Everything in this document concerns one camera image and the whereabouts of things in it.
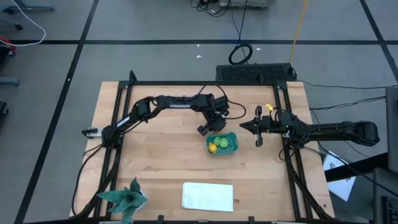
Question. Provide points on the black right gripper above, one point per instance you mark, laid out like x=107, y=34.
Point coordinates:
x=267, y=124

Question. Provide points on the red cart part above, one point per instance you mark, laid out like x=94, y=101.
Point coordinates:
x=6, y=42

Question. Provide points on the black metal table frame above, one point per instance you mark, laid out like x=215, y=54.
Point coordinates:
x=174, y=83

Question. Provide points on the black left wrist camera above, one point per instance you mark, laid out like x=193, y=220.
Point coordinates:
x=202, y=130

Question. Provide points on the black keyboard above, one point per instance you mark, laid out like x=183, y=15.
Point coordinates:
x=390, y=210

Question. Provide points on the teal plastic container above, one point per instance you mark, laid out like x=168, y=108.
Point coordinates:
x=232, y=145

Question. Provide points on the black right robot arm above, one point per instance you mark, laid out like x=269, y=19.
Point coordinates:
x=342, y=130

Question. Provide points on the grey desk foot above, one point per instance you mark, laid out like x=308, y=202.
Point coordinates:
x=31, y=7
x=9, y=81

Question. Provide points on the green plant in white pot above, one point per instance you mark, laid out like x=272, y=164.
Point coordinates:
x=126, y=199

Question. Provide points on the green toy lime half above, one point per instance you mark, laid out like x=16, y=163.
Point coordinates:
x=216, y=140
x=224, y=142

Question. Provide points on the white paper sheets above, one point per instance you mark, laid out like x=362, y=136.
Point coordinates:
x=339, y=183

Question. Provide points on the grey equipment base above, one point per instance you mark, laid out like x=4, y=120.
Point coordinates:
x=245, y=2

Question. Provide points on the yellow toy lemon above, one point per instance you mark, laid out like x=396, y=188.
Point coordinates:
x=212, y=148

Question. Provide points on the white folded cloth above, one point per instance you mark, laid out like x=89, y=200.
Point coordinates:
x=207, y=196

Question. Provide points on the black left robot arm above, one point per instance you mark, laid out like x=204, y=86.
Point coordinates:
x=180, y=104

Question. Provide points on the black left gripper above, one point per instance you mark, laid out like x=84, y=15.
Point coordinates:
x=216, y=123

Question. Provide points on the black floor object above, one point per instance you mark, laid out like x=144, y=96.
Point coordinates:
x=3, y=109

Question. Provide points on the black chair caster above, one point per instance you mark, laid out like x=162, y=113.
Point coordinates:
x=18, y=27

